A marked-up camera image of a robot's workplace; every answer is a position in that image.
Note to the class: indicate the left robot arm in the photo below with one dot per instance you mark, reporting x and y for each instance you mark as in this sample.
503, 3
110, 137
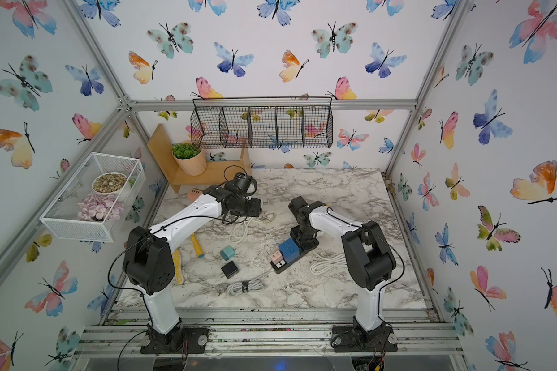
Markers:
148, 261

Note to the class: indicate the blue plug adapter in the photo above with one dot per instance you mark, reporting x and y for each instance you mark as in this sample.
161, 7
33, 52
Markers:
290, 250

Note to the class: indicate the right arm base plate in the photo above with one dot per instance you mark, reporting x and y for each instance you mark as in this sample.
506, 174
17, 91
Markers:
356, 339

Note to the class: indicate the white wire basket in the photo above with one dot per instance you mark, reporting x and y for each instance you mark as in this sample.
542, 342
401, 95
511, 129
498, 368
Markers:
60, 217

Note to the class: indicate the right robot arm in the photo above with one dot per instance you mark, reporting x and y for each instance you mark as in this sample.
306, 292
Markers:
368, 257

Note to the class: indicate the black wire basket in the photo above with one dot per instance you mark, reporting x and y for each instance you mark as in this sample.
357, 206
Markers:
276, 123

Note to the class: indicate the pink power strip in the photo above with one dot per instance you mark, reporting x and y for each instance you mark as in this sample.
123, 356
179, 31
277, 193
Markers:
194, 194

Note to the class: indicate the teal plug adapter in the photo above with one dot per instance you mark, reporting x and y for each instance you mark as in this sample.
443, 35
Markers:
227, 253

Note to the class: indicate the yellow toy shovel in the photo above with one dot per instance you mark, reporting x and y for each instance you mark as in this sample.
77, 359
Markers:
177, 258

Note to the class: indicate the potted green plant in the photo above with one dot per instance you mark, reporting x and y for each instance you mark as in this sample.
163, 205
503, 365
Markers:
190, 158

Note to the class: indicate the pink succulent flowers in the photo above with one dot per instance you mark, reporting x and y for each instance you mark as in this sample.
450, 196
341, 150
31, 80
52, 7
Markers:
99, 208

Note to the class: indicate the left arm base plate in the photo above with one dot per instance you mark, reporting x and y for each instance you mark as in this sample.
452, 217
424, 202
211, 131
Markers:
180, 340

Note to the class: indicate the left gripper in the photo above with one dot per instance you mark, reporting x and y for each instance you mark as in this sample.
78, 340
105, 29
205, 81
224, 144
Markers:
255, 211

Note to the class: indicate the black plug adapter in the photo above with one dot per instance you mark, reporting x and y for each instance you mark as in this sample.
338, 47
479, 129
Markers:
230, 269

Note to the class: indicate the black power strip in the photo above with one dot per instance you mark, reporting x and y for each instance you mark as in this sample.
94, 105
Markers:
281, 269

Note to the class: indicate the bowl of pebbles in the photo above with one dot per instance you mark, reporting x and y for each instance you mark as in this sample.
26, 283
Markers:
109, 183

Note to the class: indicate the cable bundle of black strip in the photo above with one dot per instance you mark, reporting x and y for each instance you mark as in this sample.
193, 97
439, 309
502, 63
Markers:
246, 287

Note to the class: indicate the pink plug adapter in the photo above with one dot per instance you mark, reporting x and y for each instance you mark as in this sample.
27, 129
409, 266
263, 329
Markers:
277, 259

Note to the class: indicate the wooden shelf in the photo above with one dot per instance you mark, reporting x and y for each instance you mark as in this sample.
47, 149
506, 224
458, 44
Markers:
160, 147

